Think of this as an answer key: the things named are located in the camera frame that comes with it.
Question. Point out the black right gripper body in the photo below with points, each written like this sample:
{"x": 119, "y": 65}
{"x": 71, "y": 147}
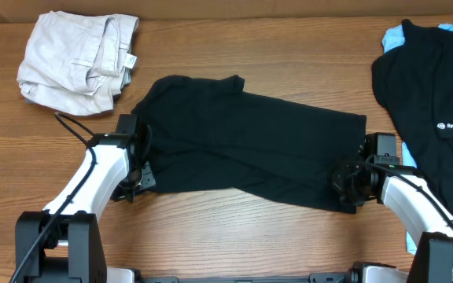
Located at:
{"x": 348, "y": 184}

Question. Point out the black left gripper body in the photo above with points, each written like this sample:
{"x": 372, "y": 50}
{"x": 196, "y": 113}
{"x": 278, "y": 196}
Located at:
{"x": 141, "y": 178}

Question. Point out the black t-shirt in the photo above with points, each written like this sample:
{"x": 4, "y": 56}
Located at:
{"x": 210, "y": 134}

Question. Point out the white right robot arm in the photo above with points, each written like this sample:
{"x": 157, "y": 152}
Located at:
{"x": 406, "y": 193}

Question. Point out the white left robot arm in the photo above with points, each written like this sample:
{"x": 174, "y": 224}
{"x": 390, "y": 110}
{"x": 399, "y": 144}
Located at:
{"x": 62, "y": 242}

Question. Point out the black garment with logo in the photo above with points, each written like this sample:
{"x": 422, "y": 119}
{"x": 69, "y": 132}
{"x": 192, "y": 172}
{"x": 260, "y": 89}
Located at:
{"x": 443, "y": 109}

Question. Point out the beige folded trousers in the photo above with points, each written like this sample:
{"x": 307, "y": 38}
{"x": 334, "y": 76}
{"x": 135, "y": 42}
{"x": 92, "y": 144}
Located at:
{"x": 77, "y": 64}

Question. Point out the light blue garment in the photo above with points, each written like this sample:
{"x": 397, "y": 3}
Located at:
{"x": 393, "y": 37}

